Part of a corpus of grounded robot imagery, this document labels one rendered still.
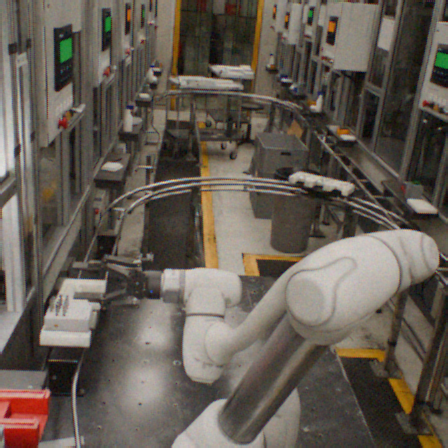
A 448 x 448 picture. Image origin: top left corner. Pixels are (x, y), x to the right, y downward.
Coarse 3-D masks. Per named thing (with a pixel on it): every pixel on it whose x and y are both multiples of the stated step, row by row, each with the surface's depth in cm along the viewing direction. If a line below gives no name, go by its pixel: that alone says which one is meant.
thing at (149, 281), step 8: (136, 272) 151; (144, 272) 151; (152, 272) 151; (160, 272) 152; (144, 280) 151; (152, 280) 149; (160, 280) 150; (128, 288) 152; (136, 288) 152; (144, 288) 152; (152, 288) 149; (136, 296) 153; (144, 296) 153; (152, 296) 150
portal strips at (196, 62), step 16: (192, 0) 898; (208, 0) 900; (240, 0) 902; (256, 0) 903; (192, 16) 906; (208, 16) 909; (240, 16) 911; (256, 16) 911; (192, 32) 915; (208, 32) 918; (240, 32) 921; (192, 48) 924; (208, 48) 927; (224, 48) 929; (240, 48) 930; (192, 64) 934; (208, 64) 936; (224, 64) 938; (240, 64) 940
